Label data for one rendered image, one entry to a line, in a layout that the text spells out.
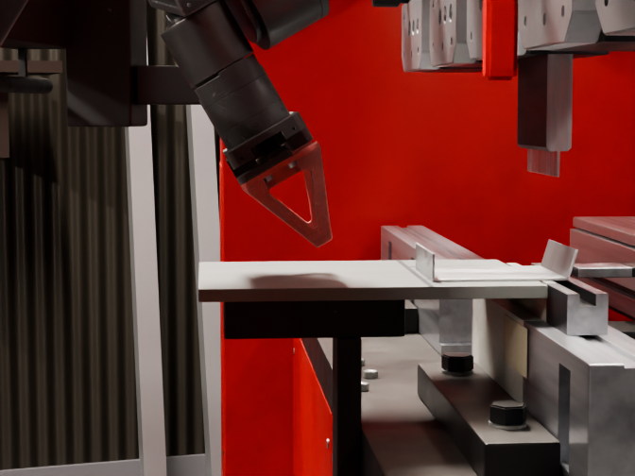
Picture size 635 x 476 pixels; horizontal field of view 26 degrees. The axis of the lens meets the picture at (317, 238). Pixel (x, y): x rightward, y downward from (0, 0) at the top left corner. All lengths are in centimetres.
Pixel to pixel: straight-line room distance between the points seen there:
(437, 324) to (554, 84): 45
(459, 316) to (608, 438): 57
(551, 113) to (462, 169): 91
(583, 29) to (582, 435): 26
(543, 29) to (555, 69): 14
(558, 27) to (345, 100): 107
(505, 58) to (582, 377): 22
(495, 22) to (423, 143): 103
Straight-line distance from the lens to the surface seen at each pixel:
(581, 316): 101
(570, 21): 89
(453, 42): 129
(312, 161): 105
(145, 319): 368
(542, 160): 113
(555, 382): 99
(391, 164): 197
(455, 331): 146
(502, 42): 96
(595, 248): 180
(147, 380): 368
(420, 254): 112
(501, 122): 200
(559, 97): 109
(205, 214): 370
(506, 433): 99
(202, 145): 373
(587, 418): 91
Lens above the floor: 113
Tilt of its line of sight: 5 degrees down
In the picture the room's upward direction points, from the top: straight up
